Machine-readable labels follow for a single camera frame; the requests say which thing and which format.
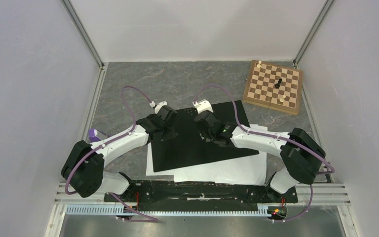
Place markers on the black blue file folder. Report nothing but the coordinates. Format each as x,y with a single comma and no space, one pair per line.
188,149

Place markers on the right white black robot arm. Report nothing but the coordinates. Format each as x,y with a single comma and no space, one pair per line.
300,154

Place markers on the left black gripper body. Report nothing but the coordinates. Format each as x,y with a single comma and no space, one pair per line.
169,132

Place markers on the wooden chessboard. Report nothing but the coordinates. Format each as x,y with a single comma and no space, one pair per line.
259,88

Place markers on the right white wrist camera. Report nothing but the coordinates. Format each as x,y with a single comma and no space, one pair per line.
203,105

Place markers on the black chess piece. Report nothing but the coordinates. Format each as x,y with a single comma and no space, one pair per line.
278,84

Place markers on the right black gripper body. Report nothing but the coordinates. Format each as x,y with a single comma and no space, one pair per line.
205,135

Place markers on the purple stapler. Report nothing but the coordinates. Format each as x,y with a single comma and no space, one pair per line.
95,135

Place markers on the right white paper sheet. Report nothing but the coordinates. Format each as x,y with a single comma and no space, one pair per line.
250,170

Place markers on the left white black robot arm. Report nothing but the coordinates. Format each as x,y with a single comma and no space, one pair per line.
84,168

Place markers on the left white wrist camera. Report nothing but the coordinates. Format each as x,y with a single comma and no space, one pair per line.
157,107

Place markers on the white chess piece bottom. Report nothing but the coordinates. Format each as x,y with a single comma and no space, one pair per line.
282,99

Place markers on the white slotted cable duct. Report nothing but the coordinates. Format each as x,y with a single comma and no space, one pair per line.
119,210

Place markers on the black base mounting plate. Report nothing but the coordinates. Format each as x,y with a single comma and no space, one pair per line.
152,195

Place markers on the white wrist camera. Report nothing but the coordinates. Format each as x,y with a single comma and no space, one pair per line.
157,107
203,105

